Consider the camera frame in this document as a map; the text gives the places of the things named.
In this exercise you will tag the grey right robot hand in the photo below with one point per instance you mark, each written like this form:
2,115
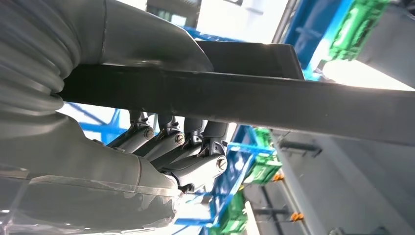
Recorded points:
81,168

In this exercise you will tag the green plastic crate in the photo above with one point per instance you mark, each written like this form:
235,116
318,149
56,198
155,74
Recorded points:
264,162
230,217
356,29

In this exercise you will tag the blue metal storage rack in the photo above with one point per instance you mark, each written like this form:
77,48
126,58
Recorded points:
240,149
308,29

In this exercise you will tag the small orange fitting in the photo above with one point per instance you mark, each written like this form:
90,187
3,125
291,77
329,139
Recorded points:
278,177
296,217

